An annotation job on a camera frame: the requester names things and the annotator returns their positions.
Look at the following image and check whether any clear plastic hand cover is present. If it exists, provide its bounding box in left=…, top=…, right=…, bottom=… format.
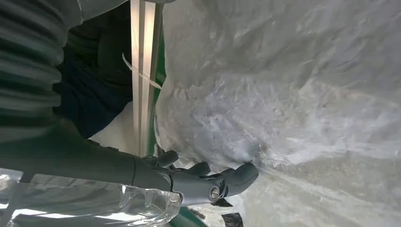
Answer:
left=0, top=167, right=183, bottom=227

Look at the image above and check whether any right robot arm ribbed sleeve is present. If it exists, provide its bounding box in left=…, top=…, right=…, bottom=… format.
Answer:
left=0, top=0, right=84, bottom=145

